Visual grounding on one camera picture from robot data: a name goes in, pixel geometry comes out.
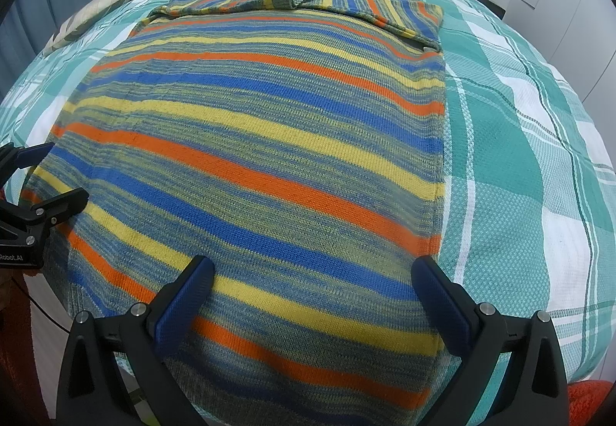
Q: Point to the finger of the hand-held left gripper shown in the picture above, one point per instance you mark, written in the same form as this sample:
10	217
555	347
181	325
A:
29	154
62	204

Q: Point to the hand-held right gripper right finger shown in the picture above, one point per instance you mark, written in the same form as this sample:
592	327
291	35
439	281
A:
442	305

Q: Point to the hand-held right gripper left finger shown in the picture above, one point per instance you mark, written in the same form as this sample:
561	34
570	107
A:
185	301

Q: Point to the striped knitted sweater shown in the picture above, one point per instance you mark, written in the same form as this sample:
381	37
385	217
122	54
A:
264	142

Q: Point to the teal plaid bed blanket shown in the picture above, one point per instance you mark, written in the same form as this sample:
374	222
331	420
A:
505	166

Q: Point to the person's orange fleece clothing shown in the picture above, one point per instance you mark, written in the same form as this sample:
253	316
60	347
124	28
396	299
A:
594	404

